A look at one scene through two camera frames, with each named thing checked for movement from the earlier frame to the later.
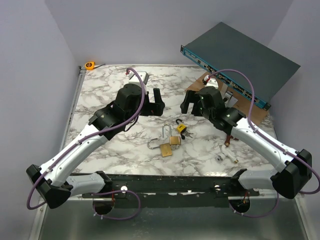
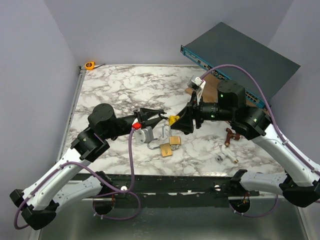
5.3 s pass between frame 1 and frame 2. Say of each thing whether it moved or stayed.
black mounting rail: stayed
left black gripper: moved
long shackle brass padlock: stayed
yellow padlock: moved
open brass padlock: stayed
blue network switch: stayed
